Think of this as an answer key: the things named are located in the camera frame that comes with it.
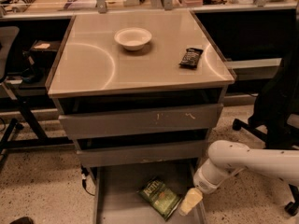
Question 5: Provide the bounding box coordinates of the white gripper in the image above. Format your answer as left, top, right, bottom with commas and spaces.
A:
178, 159, 231, 216

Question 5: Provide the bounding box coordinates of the green jalapeno chip bag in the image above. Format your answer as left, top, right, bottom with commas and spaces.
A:
138, 177, 182, 220

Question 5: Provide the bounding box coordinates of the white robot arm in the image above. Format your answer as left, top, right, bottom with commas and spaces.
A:
178, 140, 299, 216

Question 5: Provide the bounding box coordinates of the grey middle drawer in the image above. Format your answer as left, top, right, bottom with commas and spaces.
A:
77, 140, 207, 167

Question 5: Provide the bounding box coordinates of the grey open bottom drawer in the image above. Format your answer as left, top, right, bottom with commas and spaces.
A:
93, 161, 207, 224

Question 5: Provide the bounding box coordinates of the grey top drawer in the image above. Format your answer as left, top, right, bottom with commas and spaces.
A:
59, 104, 223, 139

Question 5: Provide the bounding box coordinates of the grey drawer cabinet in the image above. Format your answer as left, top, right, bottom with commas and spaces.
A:
45, 9, 237, 224

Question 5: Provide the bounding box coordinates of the black office chair right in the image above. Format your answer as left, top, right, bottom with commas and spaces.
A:
232, 3, 299, 217

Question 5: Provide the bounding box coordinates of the dark snack bar wrapper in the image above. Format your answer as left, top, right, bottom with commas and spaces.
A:
179, 48, 204, 69

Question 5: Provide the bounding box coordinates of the white ceramic bowl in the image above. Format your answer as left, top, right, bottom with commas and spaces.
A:
114, 27, 152, 51

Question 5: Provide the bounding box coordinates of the black box with label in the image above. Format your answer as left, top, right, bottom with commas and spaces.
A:
30, 40, 61, 67

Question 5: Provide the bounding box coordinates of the black coiled tool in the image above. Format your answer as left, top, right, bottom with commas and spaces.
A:
12, 0, 35, 12

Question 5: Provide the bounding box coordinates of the black cable with plug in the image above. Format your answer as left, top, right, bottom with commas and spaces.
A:
80, 165, 96, 197

